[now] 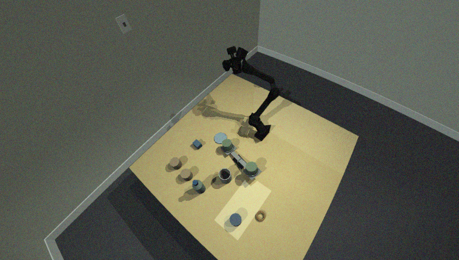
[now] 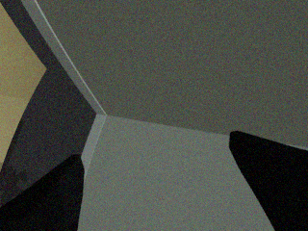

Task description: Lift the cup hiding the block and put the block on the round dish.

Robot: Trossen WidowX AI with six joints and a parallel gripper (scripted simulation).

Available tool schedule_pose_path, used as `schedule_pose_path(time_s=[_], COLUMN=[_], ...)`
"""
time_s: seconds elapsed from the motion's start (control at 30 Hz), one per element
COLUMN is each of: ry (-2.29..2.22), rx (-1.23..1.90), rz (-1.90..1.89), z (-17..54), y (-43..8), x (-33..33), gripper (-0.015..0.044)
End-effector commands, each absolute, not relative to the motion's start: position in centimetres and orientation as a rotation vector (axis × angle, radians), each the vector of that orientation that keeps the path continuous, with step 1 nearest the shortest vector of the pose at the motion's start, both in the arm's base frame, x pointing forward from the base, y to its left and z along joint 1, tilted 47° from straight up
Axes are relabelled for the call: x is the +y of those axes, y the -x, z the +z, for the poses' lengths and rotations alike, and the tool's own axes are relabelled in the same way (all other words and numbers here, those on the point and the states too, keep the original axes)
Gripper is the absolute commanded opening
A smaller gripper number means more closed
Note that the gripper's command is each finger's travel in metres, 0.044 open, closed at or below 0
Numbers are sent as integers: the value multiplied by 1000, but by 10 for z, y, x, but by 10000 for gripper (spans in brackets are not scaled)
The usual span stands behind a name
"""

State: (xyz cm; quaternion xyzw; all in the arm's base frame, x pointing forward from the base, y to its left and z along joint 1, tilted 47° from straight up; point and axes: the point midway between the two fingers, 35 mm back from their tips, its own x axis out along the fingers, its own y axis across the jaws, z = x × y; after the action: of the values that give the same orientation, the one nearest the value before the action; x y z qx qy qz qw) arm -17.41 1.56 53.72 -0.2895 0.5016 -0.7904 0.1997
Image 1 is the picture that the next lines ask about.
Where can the grey bottle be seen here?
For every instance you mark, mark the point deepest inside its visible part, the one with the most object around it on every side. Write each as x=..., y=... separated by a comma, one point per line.
x=198, y=186

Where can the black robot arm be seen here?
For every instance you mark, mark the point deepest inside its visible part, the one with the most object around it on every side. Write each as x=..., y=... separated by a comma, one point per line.
x=254, y=118

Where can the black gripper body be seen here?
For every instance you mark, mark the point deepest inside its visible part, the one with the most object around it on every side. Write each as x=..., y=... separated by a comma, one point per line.
x=231, y=52

